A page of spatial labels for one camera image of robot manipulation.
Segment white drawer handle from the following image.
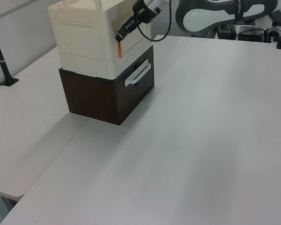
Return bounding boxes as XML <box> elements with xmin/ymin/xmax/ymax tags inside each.
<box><xmin>124</xmin><ymin>59</ymin><xmax>152</xmax><ymax>88</ymax></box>

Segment black camera pole with base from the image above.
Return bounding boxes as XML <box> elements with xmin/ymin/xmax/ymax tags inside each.
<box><xmin>0</xmin><ymin>20</ymin><xmax>20</xmax><ymax>88</ymax></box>

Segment dark brown drawer front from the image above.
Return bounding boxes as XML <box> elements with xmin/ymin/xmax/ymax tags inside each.
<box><xmin>118</xmin><ymin>55</ymin><xmax>155</xmax><ymax>119</ymax></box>

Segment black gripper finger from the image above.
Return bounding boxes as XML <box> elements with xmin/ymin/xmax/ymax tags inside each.
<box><xmin>115</xmin><ymin>22</ymin><xmax>141</xmax><ymax>41</ymax></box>
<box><xmin>118</xmin><ymin>15</ymin><xmax>138</xmax><ymax>36</ymax></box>

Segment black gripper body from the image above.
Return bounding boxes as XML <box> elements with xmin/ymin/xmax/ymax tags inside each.
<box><xmin>133</xmin><ymin>0</ymin><xmax>158</xmax><ymax>24</ymax></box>

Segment dark brown wooden drawer box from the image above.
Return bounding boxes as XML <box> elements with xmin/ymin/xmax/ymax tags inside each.
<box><xmin>58</xmin><ymin>44</ymin><xmax>155</xmax><ymax>126</ymax></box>

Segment black electronics box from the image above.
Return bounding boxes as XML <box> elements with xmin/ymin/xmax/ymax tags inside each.
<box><xmin>236</xmin><ymin>27</ymin><xmax>273</xmax><ymax>43</ymax></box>
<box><xmin>216</xmin><ymin>24</ymin><xmax>237</xmax><ymax>39</ymax></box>

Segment cream plastic cabinet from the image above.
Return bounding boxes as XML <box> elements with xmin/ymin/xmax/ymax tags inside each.
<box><xmin>47</xmin><ymin>0</ymin><xmax>153</xmax><ymax>80</ymax></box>

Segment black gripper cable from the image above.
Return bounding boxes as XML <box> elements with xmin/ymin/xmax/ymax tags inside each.
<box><xmin>135</xmin><ymin>0</ymin><xmax>173</xmax><ymax>43</ymax></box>

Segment cream cabinet door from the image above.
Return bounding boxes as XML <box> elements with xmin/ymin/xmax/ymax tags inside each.
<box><xmin>118</xmin><ymin>14</ymin><xmax>153</xmax><ymax>58</ymax></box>

